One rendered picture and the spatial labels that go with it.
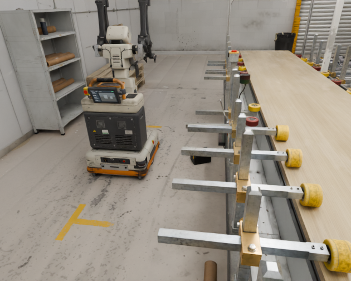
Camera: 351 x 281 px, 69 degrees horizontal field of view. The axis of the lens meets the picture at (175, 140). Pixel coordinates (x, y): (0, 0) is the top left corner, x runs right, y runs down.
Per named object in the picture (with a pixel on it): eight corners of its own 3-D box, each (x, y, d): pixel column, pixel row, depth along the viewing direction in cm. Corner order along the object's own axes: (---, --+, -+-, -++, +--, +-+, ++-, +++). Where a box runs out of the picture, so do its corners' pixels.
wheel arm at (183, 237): (157, 243, 76) (156, 235, 74) (160, 234, 79) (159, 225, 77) (341, 263, 68) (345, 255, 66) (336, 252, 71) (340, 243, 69)
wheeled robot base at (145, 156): (146, 179, 254) (144, 157, 242) (86, 174, 264) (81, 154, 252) (160, 146, 312) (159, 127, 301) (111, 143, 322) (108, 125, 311)
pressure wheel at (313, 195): (306, 184, 88) (298, 182, 95) (305, 207, 87) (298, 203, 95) (325, 185, 87) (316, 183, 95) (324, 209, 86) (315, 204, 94)
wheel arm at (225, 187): (171, 189, 97) (171, 182, 96) (173, 184, 101) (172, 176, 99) (312, 200, 90) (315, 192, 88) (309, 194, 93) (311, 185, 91)
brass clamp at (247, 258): (238, 265, 70) (240, 252, 67) (236, 227, 81) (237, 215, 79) (262, 267, 69) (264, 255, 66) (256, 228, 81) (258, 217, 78)
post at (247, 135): (232, 233, 109) (243, 131, 86) (232, 227, 112) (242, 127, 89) (241, 235, 108) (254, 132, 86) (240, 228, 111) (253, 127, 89)
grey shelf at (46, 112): (34, 134, 361) (-5, 10, 289) (68, 110, 440) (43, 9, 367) (63, 135, 355) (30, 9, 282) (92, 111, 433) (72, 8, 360)
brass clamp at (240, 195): (234, 202, 91) (235, 191, 89) (233, 179, 103) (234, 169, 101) (252, 204, 91) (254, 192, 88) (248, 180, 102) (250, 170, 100)
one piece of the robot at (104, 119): (142, 163, 255) (133, 79, 216) (91, 159, 263) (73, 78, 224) (151, 146, 284) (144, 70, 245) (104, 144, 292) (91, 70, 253)
